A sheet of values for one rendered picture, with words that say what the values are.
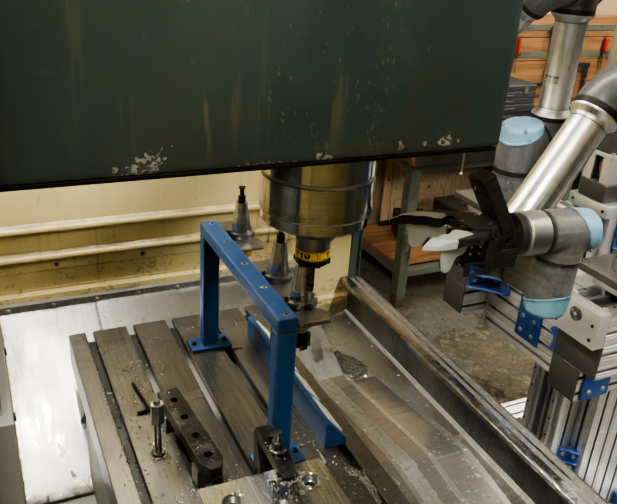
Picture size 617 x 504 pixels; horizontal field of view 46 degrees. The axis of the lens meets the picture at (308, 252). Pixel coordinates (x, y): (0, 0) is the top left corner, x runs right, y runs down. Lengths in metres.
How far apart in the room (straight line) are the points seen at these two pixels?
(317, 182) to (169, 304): 1.26
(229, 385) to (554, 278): 0.77
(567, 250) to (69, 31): 0.85
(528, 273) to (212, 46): 0.74
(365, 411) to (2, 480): 1.24
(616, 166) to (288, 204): 1.19
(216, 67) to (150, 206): 1.30
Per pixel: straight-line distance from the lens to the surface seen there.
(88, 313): 2.10
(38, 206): 2.00
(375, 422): 1.86
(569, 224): 1.25
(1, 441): 0.78
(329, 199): 0.93
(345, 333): 2.35
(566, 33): 2.16
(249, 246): 1.57
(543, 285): 1.29
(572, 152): 1.41
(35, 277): 2.08
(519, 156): 2.09
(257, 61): 0.79
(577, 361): 1.85
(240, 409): 1.60
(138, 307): 2.12
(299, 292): 1.33
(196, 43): 0.77
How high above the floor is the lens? 1.87
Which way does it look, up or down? 25 degrees down
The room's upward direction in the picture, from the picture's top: 4 degrees clockwise
